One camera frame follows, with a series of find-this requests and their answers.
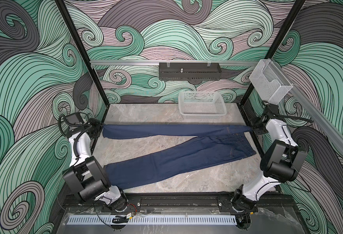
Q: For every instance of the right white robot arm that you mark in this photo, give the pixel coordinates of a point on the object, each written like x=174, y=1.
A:
x=281, y=163

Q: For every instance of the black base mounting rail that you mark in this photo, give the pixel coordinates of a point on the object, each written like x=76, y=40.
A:
x=221, y=201

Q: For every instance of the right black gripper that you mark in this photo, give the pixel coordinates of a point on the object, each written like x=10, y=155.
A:
x=257, y=131

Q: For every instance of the white perforated plastic basket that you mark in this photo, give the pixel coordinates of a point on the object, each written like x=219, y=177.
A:
x=201, y=105

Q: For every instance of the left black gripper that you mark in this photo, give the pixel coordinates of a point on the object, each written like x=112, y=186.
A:
x=98, y=124

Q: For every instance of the white slotted cable duct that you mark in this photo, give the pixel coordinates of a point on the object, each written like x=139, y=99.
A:
x=155, y=220

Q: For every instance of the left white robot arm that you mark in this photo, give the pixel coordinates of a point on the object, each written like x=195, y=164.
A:
x=85, y=177

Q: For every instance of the clear plastic wall bin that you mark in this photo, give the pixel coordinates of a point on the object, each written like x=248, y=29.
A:
x=270, y=81

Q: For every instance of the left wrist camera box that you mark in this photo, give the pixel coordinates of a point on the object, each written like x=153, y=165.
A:
x=74, y=120

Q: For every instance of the dark blue denim trousers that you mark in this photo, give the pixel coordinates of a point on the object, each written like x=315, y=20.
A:
x=210, y=145

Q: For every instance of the black perforated metal tray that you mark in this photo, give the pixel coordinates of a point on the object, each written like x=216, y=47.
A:
x=193, y=72

